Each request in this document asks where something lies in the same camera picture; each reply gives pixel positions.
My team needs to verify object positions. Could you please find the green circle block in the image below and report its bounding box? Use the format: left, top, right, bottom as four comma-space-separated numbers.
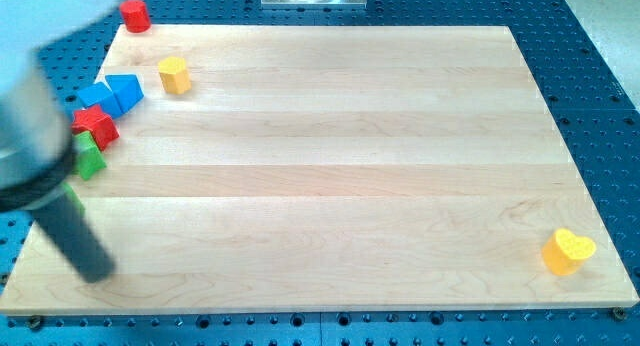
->
62, 182, 85, 216

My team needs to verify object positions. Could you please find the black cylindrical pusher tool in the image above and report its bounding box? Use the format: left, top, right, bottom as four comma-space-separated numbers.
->
28, 187, 115, 283

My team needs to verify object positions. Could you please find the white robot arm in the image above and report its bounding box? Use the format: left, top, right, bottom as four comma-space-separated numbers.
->
1, 0, 121, 212

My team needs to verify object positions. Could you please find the red star block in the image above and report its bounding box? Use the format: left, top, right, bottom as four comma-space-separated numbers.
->
71, 104, 119, 151

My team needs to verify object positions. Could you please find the green star block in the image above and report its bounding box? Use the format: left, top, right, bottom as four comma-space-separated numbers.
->
74, 131, 107, 180

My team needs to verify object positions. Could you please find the wooden board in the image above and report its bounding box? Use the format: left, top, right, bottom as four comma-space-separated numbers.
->
1, 25, 638, 315

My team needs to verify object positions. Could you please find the yellow hexagon block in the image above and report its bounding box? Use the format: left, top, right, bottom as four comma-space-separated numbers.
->
158, 56, 192, 95

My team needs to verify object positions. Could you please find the blue triangle block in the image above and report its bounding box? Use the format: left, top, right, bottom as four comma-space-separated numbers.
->
105, 74, 144, 114

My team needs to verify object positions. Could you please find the blue cube block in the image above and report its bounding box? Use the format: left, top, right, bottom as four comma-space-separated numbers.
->
77, 82, 123, 119

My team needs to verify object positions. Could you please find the red cylinder block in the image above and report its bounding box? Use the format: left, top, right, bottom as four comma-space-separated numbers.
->
119, 0, 151, 33

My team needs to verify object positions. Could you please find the yellow heart block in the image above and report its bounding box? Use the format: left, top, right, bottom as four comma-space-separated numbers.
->
541, 228, 597, 276

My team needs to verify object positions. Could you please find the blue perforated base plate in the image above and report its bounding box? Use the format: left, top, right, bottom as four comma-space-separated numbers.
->
1, 0, 639, 345

